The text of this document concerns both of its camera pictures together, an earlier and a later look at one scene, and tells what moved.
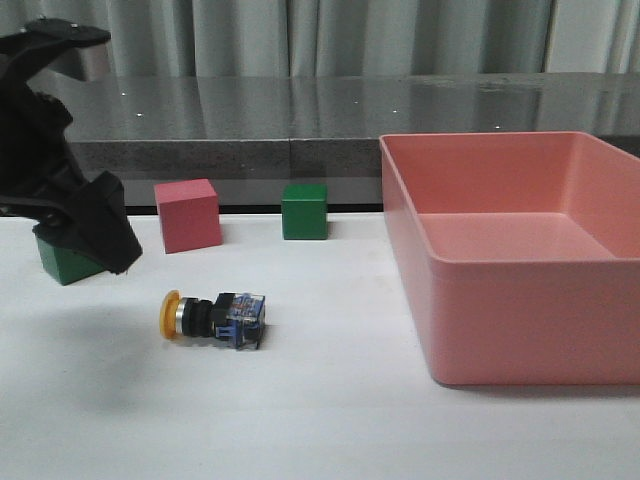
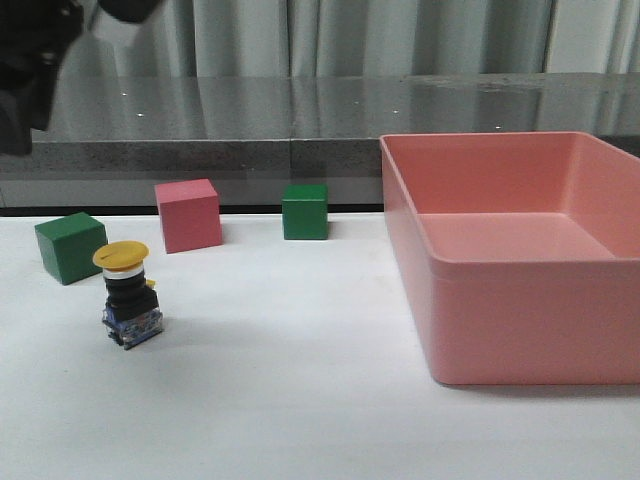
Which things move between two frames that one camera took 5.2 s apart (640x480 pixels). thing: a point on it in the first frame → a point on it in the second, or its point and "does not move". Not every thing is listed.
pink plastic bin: x=520 y=254 does not move
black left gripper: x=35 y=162 → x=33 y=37
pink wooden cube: x=190 y=215 does not move
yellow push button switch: x=235 y=318 → x=132 y=313
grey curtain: x=316 y=38 does not move
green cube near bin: x=305 y=211 does not move
